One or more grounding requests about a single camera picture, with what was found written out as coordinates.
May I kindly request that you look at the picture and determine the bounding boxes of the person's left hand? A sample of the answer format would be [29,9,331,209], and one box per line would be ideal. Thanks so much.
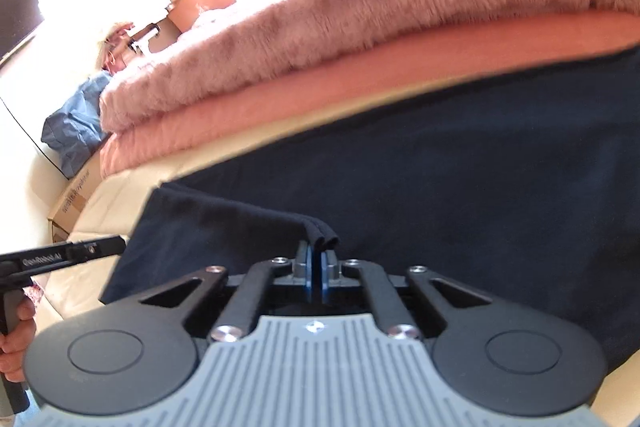
[0,288,39,384]

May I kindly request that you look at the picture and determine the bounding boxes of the brown plastic storage bin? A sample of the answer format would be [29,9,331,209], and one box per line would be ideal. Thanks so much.
[167,0,239,34]

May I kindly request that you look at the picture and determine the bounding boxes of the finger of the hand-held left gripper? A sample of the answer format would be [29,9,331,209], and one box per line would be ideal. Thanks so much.
[68,234,127,263]

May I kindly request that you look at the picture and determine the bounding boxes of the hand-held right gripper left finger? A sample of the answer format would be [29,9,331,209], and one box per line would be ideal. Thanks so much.
[135,239,315,343]

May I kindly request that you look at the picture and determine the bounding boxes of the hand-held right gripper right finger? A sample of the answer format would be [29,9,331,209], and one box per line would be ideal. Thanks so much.
[320,249,493,342]

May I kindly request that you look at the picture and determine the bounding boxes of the black pants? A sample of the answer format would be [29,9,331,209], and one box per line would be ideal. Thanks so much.
[100,49,640,373]

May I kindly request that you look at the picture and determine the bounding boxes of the black television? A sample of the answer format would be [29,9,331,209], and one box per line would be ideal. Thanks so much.
[0,0,44,64]

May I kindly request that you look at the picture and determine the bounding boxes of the cardboard box with blue print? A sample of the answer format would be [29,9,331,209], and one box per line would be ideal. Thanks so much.
[47,156,107,244]

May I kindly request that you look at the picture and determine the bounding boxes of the blue cloth bag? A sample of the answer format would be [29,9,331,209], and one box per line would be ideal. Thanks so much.
[41,72,114,181]

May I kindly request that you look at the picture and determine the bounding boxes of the white cloth pile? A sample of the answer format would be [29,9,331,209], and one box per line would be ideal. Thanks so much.
[94,0,172,54]

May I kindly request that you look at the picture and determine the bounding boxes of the white metal frame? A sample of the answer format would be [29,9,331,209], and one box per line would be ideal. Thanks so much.
[126,23,164,56]

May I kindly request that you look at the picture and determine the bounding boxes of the salmon bed sheet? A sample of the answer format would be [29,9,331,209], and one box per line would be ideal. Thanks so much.
[99,9,640,182]

